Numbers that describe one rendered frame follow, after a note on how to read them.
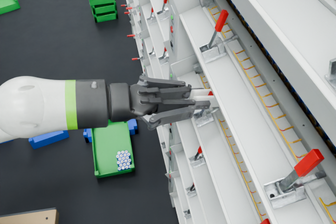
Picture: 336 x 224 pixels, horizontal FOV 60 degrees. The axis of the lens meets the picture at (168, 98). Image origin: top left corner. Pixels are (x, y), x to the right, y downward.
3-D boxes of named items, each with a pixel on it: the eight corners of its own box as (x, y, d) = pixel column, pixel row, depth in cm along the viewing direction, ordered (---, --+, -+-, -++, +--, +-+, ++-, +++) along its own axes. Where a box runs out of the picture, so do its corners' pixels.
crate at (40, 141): (26, 112, 182) (21, 104, 176) (59, 102, 188) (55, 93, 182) (33, 149, 164) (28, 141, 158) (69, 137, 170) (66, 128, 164)
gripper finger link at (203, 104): (186, 101, 58) (189, 112, 56) (209, 100, 60) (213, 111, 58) (184, 106, 59) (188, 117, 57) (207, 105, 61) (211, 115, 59)
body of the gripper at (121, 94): (106, 100, 61) (149, 98, 64) (109, 132, 56) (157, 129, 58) (107, 73, 56) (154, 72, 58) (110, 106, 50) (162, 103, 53)
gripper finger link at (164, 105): (140, 96, 56) (140, 101, 55) (196, 96, 58) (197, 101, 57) (138, 109, 58) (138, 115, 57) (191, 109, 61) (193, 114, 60)
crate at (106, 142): (135, 171, 155) (134, 167, 148) (97, 178, 152) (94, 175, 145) (127, 119, 168) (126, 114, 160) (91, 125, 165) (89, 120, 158)
